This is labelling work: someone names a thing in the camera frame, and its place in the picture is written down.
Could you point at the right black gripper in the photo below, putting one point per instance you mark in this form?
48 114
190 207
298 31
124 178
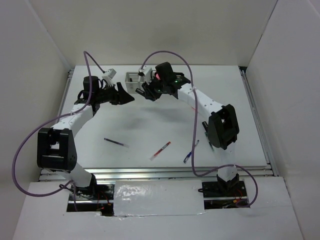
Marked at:
149 94

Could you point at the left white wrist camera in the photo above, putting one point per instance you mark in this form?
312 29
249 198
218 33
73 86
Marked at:
109 75

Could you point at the red pen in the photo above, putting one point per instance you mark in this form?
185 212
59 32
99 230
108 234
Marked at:
159 151

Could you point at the aluminium frame rail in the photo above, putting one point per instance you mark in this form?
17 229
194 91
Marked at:
146 126

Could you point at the blue pen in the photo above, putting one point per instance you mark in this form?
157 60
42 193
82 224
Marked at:
190 153

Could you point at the white taped cover panel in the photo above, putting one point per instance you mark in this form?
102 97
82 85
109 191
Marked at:
158 198

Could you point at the blue highlighter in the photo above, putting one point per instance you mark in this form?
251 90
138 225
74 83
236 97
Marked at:
140 92

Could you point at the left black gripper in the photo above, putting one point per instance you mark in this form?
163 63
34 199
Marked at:
121 97

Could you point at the left white slotted container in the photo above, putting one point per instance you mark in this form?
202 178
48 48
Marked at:
133 81

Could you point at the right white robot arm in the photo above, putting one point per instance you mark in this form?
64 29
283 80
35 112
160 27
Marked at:
222 125

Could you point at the green pen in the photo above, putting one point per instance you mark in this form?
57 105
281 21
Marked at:
207 138

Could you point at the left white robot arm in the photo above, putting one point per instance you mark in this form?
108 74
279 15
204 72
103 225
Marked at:
56 149

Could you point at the orange highlighter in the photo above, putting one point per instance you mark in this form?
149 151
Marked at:
205 126

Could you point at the dark purple pen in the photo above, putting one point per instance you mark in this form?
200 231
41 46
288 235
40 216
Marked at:
117 143

